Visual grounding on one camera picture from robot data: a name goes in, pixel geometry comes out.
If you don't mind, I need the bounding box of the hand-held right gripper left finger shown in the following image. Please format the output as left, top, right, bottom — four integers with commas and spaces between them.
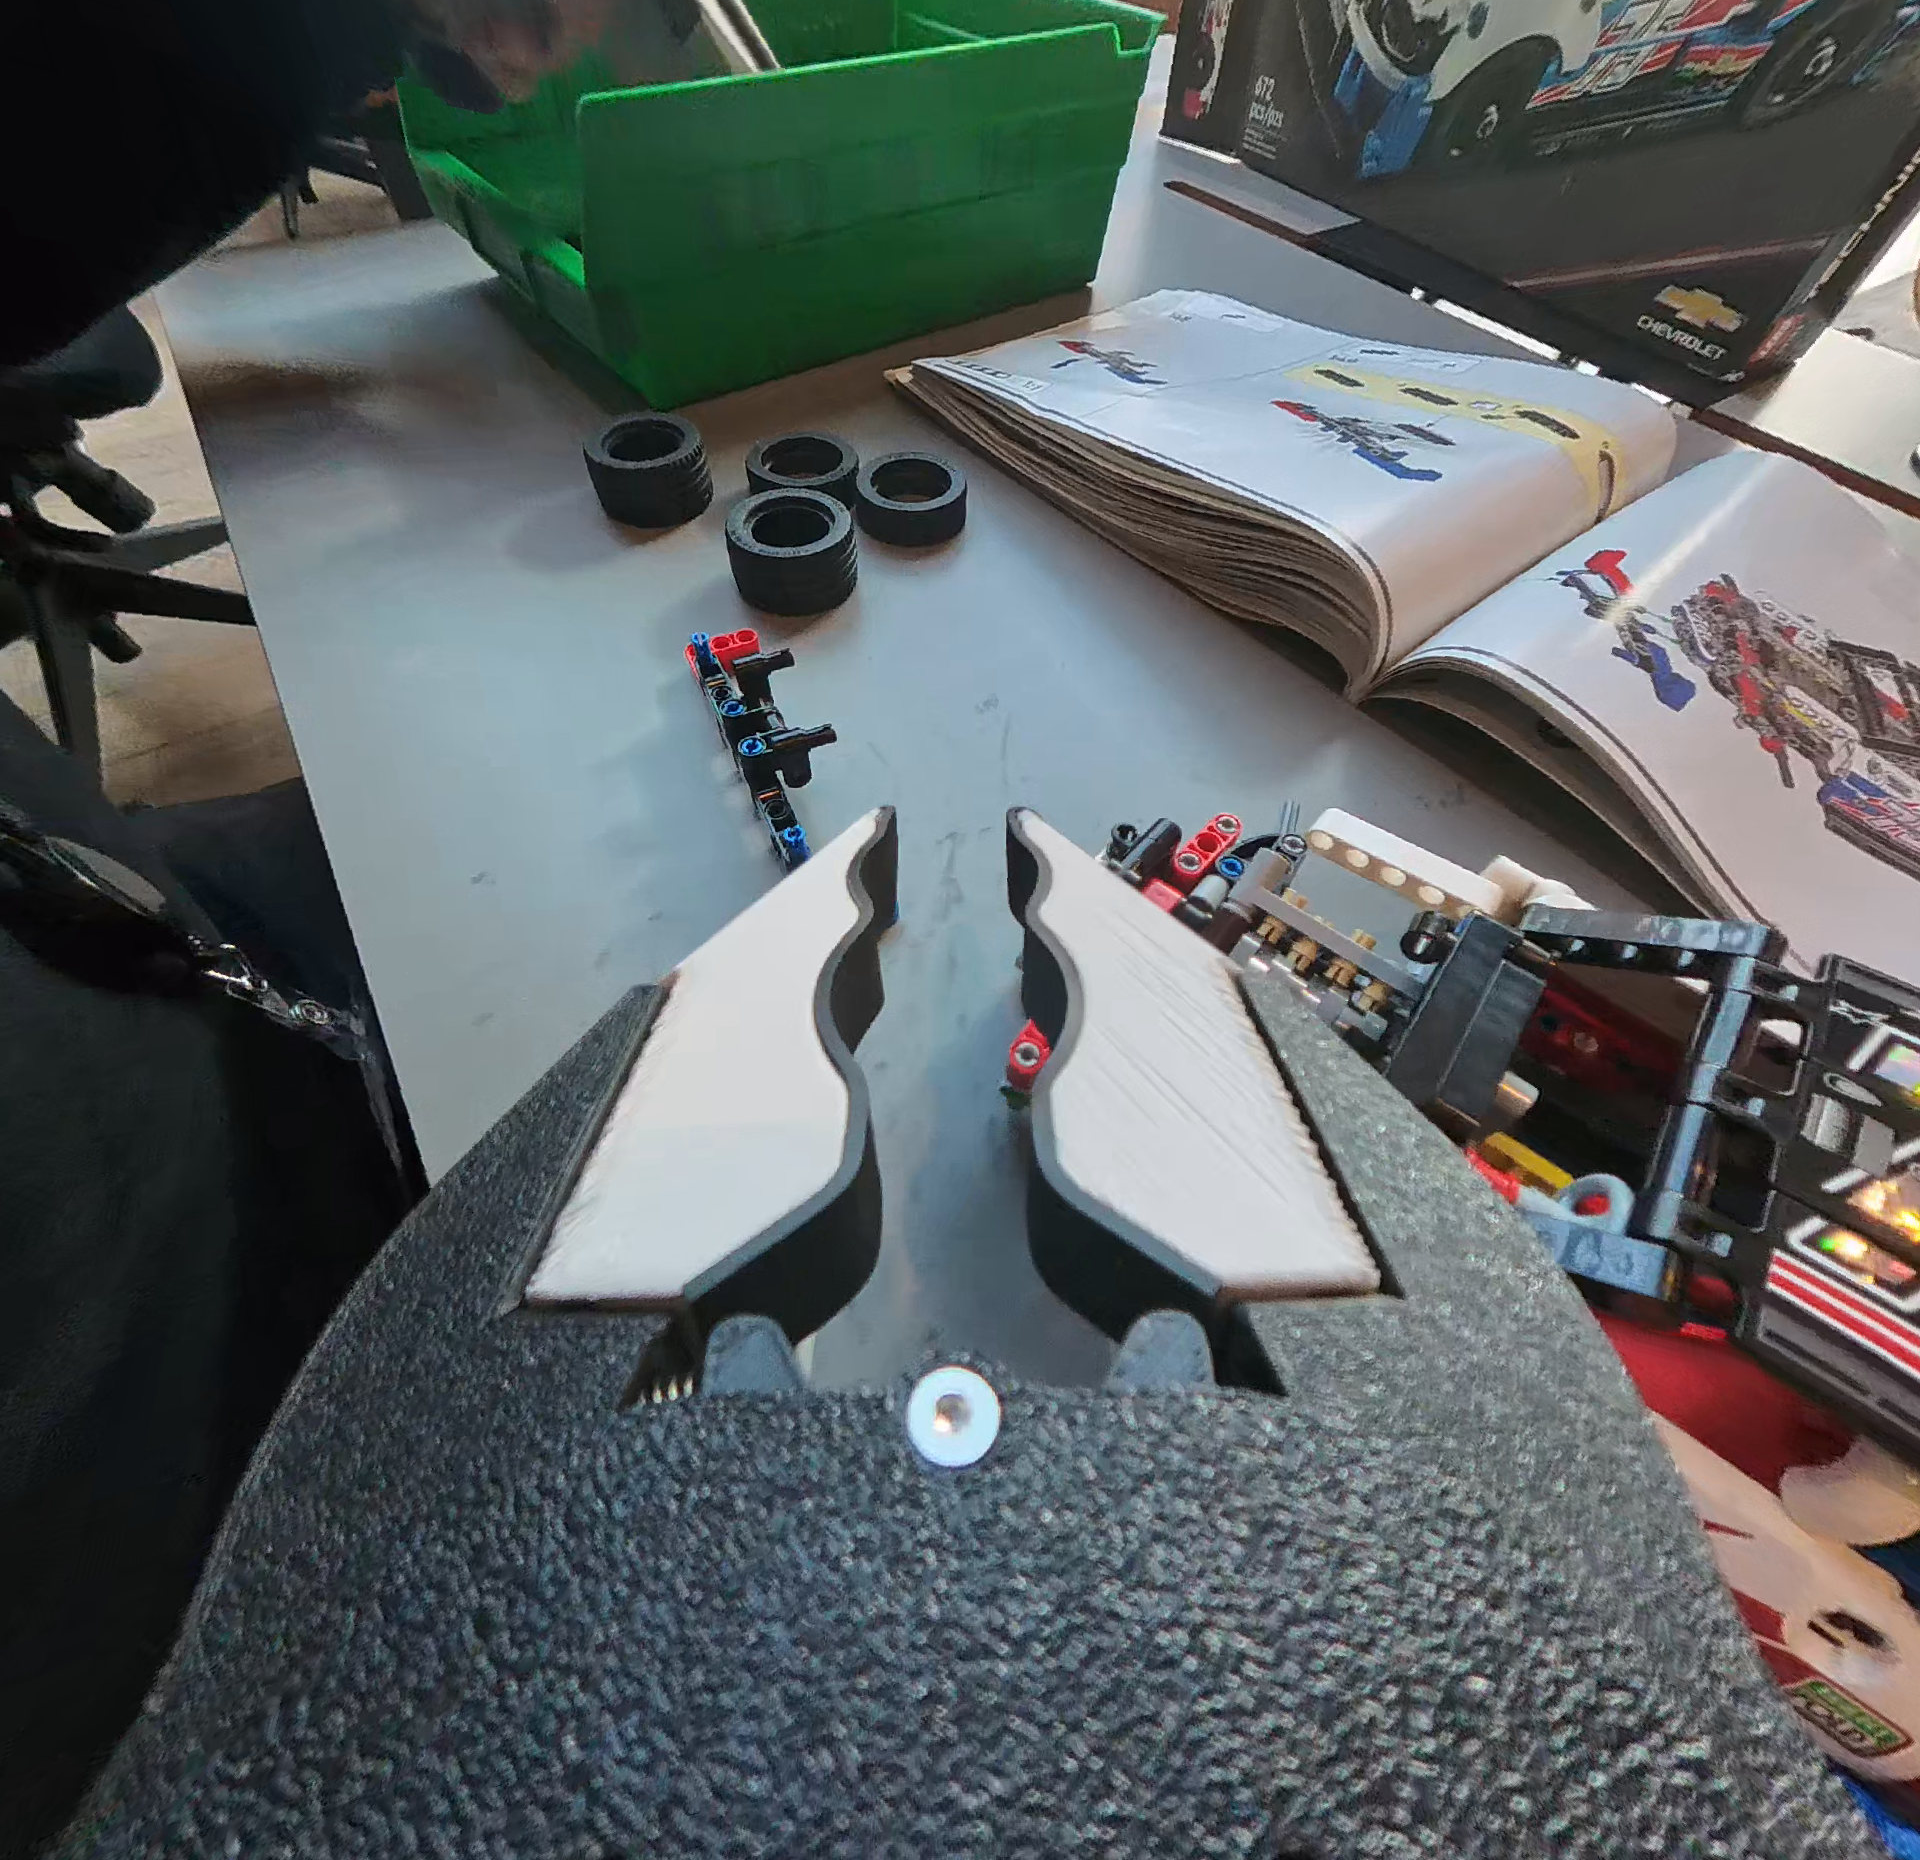
522, 800, 901, 1344

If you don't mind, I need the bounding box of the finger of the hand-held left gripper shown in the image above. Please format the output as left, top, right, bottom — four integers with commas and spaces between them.
574, 0, 785, 84

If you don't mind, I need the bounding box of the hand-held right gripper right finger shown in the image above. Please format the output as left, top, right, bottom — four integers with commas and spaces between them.
1005, 800, 1383, 1330

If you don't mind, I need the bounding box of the black beam brick assembly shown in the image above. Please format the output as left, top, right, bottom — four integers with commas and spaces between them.
685, 627, 842, 867

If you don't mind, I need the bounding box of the instruction booklet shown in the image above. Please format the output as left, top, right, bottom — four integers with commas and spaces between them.
881, 289, 1920, 980

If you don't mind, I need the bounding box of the person's left forearm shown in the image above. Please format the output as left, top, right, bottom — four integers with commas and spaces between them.
0, 0, 416, 365

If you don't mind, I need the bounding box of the person's left hand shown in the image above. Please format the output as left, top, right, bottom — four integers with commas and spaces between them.
409, 0, 584, 105

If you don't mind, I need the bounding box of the toy brick race car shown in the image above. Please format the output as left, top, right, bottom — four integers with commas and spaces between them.
1005, 800, 1920, 1860

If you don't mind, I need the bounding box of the black rubber toy tire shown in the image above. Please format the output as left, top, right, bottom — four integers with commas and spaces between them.
584, 414, 719, 531
722, 486, 865, 617
742, 432, 865, 509
857, 449, 970, 549

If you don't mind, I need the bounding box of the black office chair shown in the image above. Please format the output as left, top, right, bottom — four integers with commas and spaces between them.
0, 311, 263, 792

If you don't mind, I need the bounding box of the black toy set box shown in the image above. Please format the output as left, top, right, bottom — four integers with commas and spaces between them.
1162, 0, 1920, 405

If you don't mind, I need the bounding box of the black lanyard with metal clip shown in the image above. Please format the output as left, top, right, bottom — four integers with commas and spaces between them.
0, 800, 367, 1066

